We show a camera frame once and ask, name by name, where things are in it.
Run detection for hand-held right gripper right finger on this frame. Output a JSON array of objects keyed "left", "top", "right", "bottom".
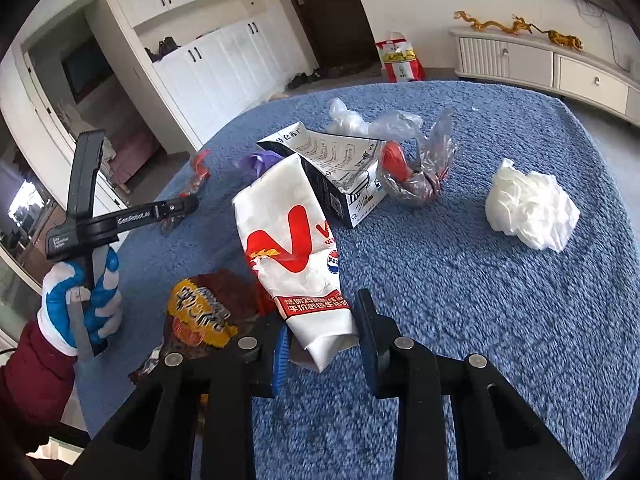
[{"left": 354, "top": 287, "right": 586, "bottom": 480}]

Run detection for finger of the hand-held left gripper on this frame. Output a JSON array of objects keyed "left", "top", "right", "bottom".
[{"left": 150, "top": 194, "right": 200, "bottom": 224}]

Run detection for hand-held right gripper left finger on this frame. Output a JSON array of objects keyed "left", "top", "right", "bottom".
[{"left": 65, "top": 316, "right": 293, "bottom": 480}]

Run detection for red plastic wrapper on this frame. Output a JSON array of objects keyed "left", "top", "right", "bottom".
[{"left": 161, "top": 149, "right": 213, "bottom": 237}]

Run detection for white red-printed paper bag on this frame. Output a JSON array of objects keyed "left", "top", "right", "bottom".
[{"left": 232, "top": 152, "right": 360, "bottom": 373}]

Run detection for clear bag with red contents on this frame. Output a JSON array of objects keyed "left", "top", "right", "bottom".
[{"left": 376, "top": 109, "right": 458, "bottom": 208}]

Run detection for clear plastic bag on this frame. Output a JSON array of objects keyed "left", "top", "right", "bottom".
[{"left": 325, "top": 97, "right": 425, "bottom": 141}]

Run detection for person's left forearm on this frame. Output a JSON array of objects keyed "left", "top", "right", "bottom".
[{"left": 0, "top": 317, "right": 77, "bottom": 433}]

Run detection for person's left hand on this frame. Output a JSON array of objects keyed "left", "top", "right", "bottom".
[{"left": 42, "top": 247, "right": 123, "bottom": 357}]

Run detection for purple plastic scrap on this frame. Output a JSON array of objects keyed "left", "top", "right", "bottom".
[{"left": 235, "top": 152, "right": 288, "bottom": 182}]

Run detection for yellow snack wrapper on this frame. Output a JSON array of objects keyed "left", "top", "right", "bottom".
[{"left": 127, "top": 269, "right": 262, "bottom": 387}]

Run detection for dark screen in side room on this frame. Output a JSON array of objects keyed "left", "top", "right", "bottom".
[{"left": 61, "top": 35, "right": 114, "bottom": 106}]

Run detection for blue shaggy rug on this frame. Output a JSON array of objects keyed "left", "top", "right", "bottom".
[{"left": 65, "top": 80, "right": 640, "bottom": 480}]

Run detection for white wardrobe cabinet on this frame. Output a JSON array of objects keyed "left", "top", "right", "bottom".
[{"left": 102, "top": 0, "right": 313, "bottom": 143}]

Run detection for black and white carton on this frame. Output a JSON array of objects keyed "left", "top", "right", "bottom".
[{"left": 256, "top": 121, "right": 386, "bottom": 230}]

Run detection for dark shoes on floor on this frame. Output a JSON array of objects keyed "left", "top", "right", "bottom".
[{"left": 285, "top": 71, "right": 322, "bottom": 91}]

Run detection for white crumpled tissue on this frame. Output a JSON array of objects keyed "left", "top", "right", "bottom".
[{"left": 484, "top": 157, "right": 581, "bottom": 252}]

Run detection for dark brown door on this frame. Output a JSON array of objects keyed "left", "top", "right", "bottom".
[{"left": 272, "top": 0, "right": 381, "bottom": 70}]

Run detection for red and white shopping bag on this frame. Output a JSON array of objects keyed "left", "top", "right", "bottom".
[{"left": 375, "top": 32, "right": 426, "bottom": 83}]

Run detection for gold dragon figurine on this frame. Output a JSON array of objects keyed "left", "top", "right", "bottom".
[
  {"left": 453, "top": 10, "right": 503, "bottom": 32},
  {"left": 502, "top": 15, "right": 535, "bottom": 37}
]

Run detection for white low tv cabinet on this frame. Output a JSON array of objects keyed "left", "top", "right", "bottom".
[{"left": 448, "top": 25, "right": 640, "bottom": 127}]

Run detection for gold tiger figurine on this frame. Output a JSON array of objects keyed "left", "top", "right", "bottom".
[{"left": 545, "top": 30, "right": 584, "bottom": 52}]

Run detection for hanging black cables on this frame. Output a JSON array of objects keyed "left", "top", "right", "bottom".
[{"left": 574, "top": 0, "right": 632, "bottom": 72}]

